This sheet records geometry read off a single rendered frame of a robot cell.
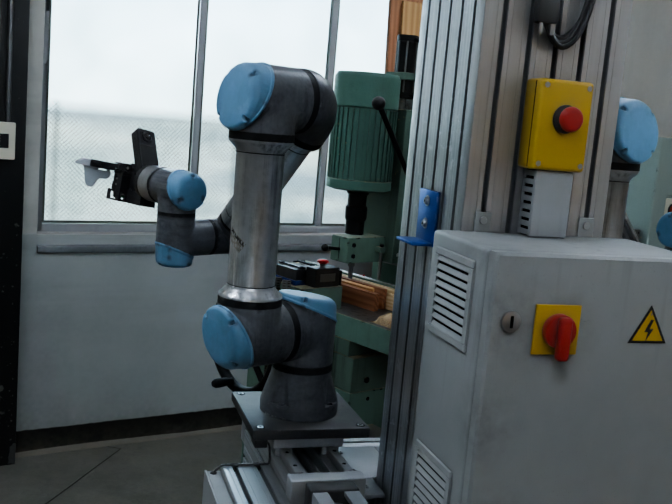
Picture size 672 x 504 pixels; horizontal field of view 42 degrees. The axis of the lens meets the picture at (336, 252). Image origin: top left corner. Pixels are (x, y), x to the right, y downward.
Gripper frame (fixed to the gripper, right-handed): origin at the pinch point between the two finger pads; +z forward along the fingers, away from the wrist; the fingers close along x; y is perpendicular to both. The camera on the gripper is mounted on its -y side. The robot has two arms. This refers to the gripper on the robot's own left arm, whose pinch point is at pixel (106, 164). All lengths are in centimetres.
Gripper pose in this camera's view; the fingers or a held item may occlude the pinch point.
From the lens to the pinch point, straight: 204.0
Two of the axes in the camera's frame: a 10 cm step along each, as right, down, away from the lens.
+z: -6.7, -1.7, 7.2
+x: 7.2, 0.9, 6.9
